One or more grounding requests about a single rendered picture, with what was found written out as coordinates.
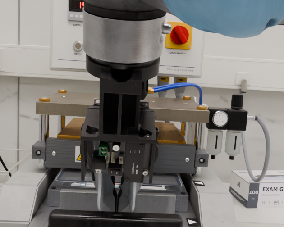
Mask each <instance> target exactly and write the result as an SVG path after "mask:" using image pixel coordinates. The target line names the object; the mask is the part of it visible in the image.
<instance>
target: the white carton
mask: <svg viewBox="0 0 284 227"><path fill-rule="evenodd" d="M251 171H252V173H253V175H254V177H255V178H258V177H259V176H260V175H261V172H262V170H251ZM229 192H230V193H231V194H232V196H233V197H234V198H236V199H237V200H238V201H239V202H240V203H241V204H243V205H244V206H245V207H246V208H247V209H249V208H284V170H267V171H266V174H265V176H264V178H263V179H262V180H261V181H260V182H254V181H253V180H252V179H251V178H250V176H249V174H248V171H247V170H231V177H230V186H229Z"/></svg>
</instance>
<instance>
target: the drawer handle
mask: <svg viewBox="0 0 284 227"><path fill-rule="evenodd" d="M47 227H183V220H182V217H181V216H180V215H178V214H165V213H133V212H132V213H131V212H110V211H87V210H65V209H54V210H52V211H51V213H50V214H49V217H48V226H47Z"/></svg>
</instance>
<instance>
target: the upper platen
mask: <svg viewBox="0 0 284 227"><path fill-rule="evenodd" d="M84 121H85V118H73V119H72V120H71V121H70V122H69V123H68V124H67V125H66V126H65V127H64V128H63V129H62V131H61V132H60V133H59V134H58V135H57V138H74V139H80V136H81V133H82V131H81V126H82V124H83V123H84ZM155 127H158V128H159V135H158V138H157V140H158V143H176V144H186V141H185V139H184V138H183V136H185V132H179V131H178V129H177V128H176V126H175V125H174V123H166V122H155Z"/></svg>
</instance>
